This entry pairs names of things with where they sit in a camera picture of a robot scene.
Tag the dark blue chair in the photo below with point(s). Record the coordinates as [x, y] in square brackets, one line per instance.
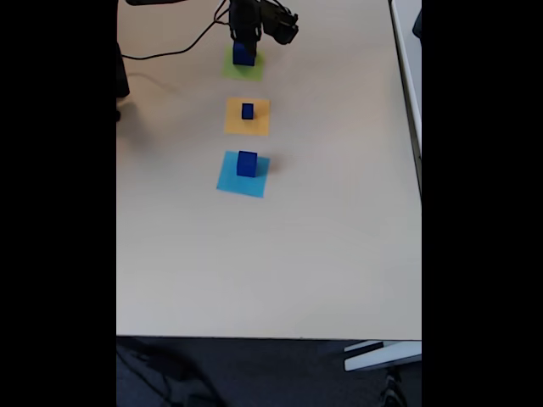
[418, 23]

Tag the large blue cube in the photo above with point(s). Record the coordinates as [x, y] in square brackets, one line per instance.
[242, 59]

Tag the light blue paper square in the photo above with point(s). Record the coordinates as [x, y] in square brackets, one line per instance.
[229, 184]

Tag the green paper square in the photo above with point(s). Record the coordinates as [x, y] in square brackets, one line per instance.
[244, 74]

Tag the white table leg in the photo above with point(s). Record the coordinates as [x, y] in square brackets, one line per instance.
[382, 358]

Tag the black camera box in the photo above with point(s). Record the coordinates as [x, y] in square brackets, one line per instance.
[280, 23]

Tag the white neighbouring table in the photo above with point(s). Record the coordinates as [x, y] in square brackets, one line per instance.
[409, 63]

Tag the medium blue cube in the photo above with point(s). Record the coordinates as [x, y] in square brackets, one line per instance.
[246, 165]

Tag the small blue cube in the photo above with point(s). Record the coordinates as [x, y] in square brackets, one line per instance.
[247, 111]

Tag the orange paper square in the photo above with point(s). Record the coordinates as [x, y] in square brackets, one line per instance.
[233, 125]

